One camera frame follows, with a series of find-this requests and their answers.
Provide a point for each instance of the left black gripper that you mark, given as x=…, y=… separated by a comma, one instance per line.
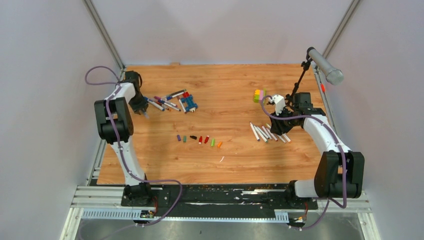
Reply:
x=144, y=105

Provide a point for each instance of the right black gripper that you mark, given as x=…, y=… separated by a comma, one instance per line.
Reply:
x=277, y=128

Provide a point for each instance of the black capped pen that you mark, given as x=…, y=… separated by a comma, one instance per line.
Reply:
x=266, y=132

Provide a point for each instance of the orange capped pen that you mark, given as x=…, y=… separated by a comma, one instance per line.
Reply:
x=286, y=138

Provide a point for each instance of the blue capped pen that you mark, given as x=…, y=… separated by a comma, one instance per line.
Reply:
x=175, y=94
x=156, y=105

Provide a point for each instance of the white pen body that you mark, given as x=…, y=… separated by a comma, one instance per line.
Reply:
x=254, y=131

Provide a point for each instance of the light green pen cap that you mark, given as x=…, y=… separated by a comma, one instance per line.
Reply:
x=212, y=142

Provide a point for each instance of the red capped short pen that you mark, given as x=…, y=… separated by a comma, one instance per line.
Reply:
x=268, y=127

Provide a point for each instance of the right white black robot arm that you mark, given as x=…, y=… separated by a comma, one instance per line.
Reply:
x=340, y=170

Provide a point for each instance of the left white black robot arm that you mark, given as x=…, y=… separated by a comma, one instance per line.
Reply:
x=115, y=126

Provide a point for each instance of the purple capped pen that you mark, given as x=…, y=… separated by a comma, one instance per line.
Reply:
x=168, y=103

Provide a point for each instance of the white pen by blocks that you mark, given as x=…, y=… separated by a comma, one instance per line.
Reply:
x=181, y=105

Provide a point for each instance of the colourful block stack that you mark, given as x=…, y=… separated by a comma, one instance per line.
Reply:
x=258, y=95

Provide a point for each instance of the blue red block toy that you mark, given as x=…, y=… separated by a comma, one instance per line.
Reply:
x=188, y=103

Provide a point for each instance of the black microphone stand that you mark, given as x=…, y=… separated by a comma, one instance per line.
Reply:
x=305, y=67

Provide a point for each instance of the silver microphone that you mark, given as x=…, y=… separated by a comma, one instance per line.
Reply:
x=333, y=75

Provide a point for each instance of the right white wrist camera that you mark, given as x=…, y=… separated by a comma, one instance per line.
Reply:
x=279, y=103

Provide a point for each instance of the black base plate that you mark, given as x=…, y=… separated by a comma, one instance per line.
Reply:
x=225, y=200

